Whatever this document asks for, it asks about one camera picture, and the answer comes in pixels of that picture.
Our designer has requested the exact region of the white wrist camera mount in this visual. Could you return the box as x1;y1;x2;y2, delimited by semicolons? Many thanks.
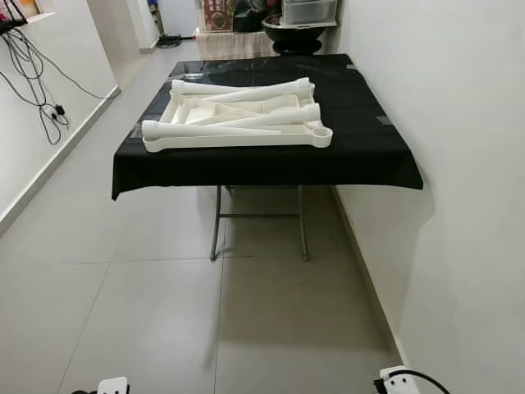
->
379;366;422;394
97;377;131;394

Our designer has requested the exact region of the black bag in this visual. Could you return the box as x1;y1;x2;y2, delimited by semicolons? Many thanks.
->
233;0;284;34

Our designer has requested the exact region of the red printed box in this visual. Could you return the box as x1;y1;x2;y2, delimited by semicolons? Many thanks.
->
202;0;239;33

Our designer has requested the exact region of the black wok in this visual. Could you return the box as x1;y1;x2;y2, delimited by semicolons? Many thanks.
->
262;15;331;44

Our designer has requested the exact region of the clear plastic storage box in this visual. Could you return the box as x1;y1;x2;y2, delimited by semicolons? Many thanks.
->
281;0;339;25

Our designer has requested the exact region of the black table cloth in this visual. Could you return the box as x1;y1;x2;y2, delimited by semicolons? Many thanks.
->
111;53;425;201

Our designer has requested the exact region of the grey metal folding table frame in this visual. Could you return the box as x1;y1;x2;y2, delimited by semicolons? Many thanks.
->
209;185;312;263

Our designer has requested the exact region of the white plastic table top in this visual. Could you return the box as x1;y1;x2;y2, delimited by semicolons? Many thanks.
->
142;79;334;153

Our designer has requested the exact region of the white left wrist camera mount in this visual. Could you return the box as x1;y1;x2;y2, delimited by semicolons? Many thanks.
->
97;377;131;394

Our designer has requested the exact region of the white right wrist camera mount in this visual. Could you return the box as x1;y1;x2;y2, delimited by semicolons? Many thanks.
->
379;366;422;394

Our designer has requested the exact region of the black wall cable tangle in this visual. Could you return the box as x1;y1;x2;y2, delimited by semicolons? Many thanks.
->
0;23;121;146

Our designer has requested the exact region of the black power strip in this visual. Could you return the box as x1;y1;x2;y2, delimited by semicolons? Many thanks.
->
0;15;27;35

